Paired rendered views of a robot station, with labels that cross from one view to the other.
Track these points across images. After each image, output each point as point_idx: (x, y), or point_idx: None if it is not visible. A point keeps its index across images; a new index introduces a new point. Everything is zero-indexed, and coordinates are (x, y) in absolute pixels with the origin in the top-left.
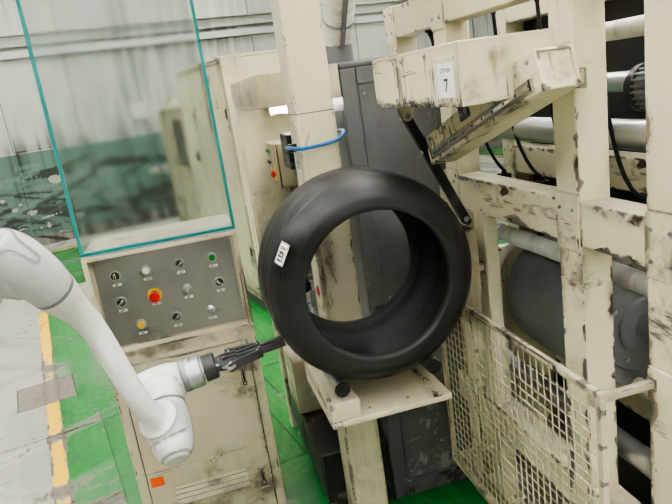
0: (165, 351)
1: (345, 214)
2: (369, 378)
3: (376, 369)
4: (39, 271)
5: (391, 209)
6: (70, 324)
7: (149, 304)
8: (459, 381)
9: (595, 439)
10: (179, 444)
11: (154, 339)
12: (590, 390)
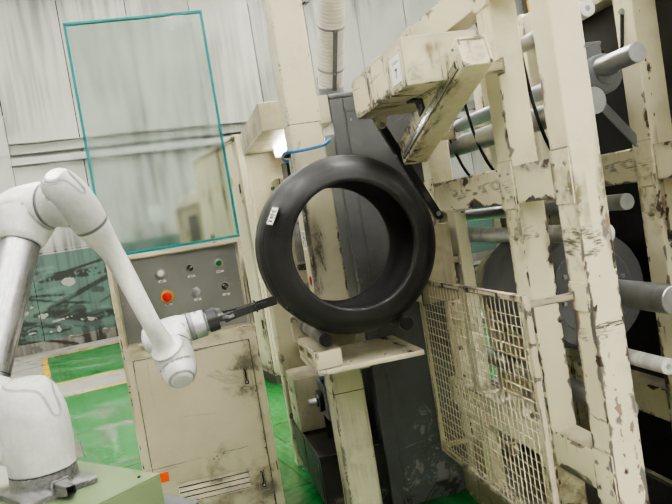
0: None
1: (324, 183)
2: (349, 331)
3: (354, 320)
4: (84, 199)
5: (362, 180)
6: (102, 255)
7: (162, 305)
8: (440, 362)
9: (549, 379)
10: (184, 365)
11: None
12: (518, 297)
